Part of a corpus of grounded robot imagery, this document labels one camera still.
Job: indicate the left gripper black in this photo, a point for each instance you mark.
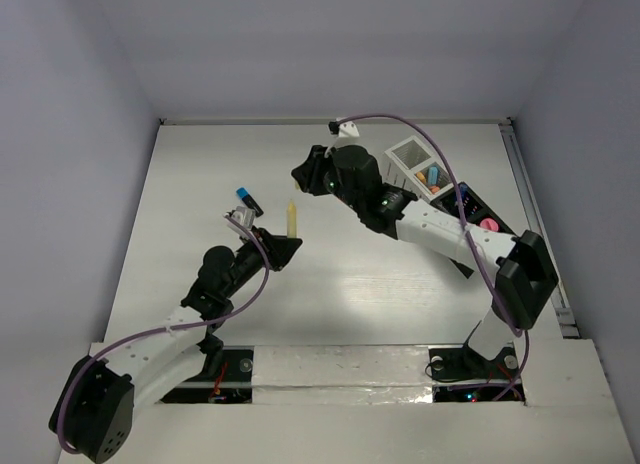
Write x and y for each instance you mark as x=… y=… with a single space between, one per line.
x=267 y=244

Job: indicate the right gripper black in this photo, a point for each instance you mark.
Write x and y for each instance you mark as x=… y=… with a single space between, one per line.
x=309 y=172

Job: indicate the yellow marker pen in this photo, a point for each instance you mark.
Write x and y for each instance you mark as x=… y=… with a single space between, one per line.
x=291 y=220

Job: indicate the black highlighter blue cap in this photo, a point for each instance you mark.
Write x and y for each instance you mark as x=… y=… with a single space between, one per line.
x=245 y=196

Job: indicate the light blue marker pen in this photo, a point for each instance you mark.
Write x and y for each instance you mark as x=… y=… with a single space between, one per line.
x=432 y=175

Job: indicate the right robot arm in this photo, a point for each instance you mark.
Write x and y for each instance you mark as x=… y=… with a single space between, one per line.
x=519 y=269

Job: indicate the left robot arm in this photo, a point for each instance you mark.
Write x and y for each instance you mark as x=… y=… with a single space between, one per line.
x=104 y=391

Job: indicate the white slotted organizer box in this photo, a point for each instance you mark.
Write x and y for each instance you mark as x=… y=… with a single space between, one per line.
x=402 y=161

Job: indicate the black slotted organizer box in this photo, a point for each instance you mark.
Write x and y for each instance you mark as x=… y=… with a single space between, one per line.
x=475 y=209

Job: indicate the pink round cap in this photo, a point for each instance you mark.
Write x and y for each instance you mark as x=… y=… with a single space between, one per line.
x=490 y=224

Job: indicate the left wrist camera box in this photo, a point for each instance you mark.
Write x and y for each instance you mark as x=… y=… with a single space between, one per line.
x=240 y=219

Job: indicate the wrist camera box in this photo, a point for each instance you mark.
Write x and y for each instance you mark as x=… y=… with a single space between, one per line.
x=344 y=134
x=240 y=219

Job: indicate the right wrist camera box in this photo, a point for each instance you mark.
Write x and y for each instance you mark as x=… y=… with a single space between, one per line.
x=344 y=134

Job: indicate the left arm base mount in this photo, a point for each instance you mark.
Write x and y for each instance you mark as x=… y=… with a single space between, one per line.
x=225 y=378

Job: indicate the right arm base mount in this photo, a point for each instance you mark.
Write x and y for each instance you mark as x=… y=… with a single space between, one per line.
x=461 y=375

